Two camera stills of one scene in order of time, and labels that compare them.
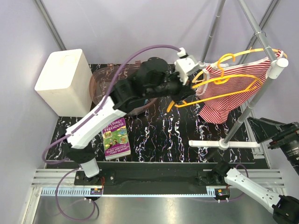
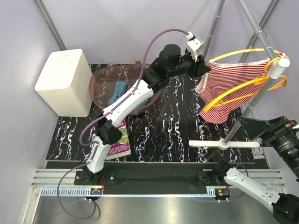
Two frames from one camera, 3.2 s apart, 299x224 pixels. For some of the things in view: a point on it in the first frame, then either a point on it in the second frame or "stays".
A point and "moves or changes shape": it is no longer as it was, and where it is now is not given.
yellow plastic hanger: [196, 83] moves or changes shape
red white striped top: [225, 88] stays
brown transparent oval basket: [102, 79] stays
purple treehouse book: [116, 139] stays
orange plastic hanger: [221, 76] → [262, 79]
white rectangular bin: [65, 83] stays
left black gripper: [184, 91] → [199, 68]
